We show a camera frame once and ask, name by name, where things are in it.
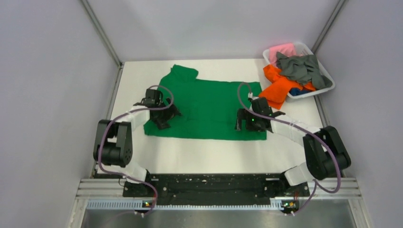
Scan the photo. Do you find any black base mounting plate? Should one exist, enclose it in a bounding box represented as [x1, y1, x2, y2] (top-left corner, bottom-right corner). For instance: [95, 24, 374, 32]
[123, 173, 310, 206]

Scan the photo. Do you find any grey t shirt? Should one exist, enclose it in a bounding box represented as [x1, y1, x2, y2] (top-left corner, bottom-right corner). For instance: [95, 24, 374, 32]
[276, 52, 333, 90]

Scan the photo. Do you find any pink t shirt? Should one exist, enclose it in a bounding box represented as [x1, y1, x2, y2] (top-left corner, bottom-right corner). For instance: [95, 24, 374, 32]
[269, 43, 297, 67]

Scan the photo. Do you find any aluminium frame rail right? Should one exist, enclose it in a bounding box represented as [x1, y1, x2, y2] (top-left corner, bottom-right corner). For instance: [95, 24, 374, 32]
[311, 0, 348, 177]

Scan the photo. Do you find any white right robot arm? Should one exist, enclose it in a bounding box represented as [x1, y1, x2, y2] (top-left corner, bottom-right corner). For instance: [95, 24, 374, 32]
[235, 97, 351, 196]

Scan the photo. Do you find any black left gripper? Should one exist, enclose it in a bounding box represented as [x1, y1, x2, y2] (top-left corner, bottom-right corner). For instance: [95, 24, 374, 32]
[152, 97, 182, 130]

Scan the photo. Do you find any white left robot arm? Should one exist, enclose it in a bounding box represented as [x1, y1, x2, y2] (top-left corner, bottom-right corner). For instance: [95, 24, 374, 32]
[93, 85, 181, 199]

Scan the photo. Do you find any white plastic laundry bin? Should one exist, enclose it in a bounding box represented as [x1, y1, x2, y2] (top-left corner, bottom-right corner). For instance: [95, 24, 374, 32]
[262, 42, 336, 99]

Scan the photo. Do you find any blue t shirt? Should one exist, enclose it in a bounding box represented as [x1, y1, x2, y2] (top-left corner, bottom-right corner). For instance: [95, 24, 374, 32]
[289, 88, 312, 96]

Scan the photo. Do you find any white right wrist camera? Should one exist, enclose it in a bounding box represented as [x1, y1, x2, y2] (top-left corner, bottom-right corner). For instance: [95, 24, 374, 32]
[248, 92, 255, 100]

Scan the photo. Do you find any white slotted cable duct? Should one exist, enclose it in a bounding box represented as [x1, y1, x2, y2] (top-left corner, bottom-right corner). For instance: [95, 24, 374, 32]
[86, 199, 285, 210]

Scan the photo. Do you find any green t shirt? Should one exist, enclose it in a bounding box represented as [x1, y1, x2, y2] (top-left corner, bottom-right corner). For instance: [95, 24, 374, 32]
[144, 65, 267, 141]

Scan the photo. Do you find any aluminium frame rail left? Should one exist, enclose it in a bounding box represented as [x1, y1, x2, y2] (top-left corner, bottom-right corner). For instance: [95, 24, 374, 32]
[78, 0, 124, 179]

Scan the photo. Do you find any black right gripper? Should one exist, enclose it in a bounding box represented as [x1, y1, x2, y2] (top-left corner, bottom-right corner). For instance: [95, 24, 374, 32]
[235, 108, 266, 132]

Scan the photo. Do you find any orange t shirt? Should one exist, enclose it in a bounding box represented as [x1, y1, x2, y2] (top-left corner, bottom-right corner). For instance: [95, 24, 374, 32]
[259, 64, 317, 110]

